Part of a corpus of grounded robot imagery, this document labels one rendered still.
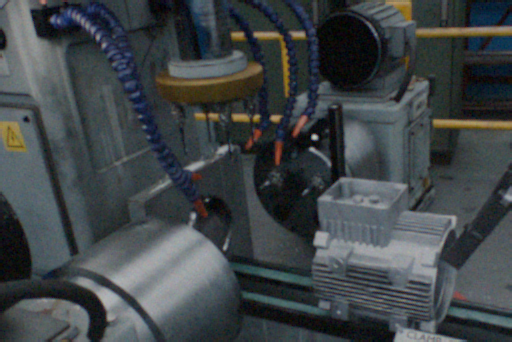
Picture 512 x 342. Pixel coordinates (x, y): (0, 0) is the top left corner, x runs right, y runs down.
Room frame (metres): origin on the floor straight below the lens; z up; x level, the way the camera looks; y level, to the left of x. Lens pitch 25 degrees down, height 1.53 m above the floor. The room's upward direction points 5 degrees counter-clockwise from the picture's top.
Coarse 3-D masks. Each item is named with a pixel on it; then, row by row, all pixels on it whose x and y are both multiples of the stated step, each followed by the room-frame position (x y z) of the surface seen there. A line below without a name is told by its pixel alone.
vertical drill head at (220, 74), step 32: (192, 0) 0.98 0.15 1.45; (224, 0) 1.01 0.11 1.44; (192, 32) 0.98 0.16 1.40; (224, 32) 1.00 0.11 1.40; (192, 64) 0.97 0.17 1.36; (224, 64) 0.97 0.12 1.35; (256, 64) 1.04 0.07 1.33; (192, 96) 0.93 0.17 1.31; (224, 96) 0.94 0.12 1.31; (224, 128) 0.96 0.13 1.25
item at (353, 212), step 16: (336, 192) 0.93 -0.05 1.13; (352, 192) 0.95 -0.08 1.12; (368, 192) 0.94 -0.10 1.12; (384, 192) 0.92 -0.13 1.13; (400, 192) 0.88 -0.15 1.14; (320, 208) 0.87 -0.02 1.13; (336, 208) 0.86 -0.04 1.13; (352, 208) 0.85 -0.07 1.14; (368, 208) 0.83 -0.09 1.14; (384, 208) 0.82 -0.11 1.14; (400, 208) 0.87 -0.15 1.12; (320, 224) 0.88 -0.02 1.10; (336, 224) 0.86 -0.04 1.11; (352, 224) 0.84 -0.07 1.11; (368, 224) 0.83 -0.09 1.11; (384, 224) 0.82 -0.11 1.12; (352, 240) 0.84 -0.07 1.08; (368, 240) 0.83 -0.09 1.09; (384, 240) 0.82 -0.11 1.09
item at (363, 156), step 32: (288, 128) 1.23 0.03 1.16; (320, 128) 1.21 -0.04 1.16; (352, 128) 1.26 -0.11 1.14; (256, 160) 1.24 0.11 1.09; (288, 160) 1.20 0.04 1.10; (320, 160) 1.16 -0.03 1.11; (352, 160) 1.17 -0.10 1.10; (256, 192) 1.24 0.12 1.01; (288, 192) 1.20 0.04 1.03; (320, 192) 1.15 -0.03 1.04; (288, 224) 1.21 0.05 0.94
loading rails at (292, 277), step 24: (240, 264) 1.09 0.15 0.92; (264, 264) 1.06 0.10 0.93; (240, 288) 1.06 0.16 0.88; (264, 288) 1.03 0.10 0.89; (288, 288) 1.00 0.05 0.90; (312, 288) 0.98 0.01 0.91; (264, 312) 0.91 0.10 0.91; (288, 312) 0.89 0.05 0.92; (312, 312) 0.89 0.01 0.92; (456, 312) 0.86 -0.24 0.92; (480, 312) 0.85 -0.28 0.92; (504, 312) 0.84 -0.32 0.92; (240, 336) 0.94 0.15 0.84; (264, 336) 0.91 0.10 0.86; (288, 336) 0.89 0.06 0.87; (312, 336) 0.87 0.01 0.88; (336, 336) 0.84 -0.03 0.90; (360, 336) 0.82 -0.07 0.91; (384, 336) 0.80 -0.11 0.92; (456, 336) 0.84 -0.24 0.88; (480, 336) 0.83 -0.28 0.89; (504, 336) 0.81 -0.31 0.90
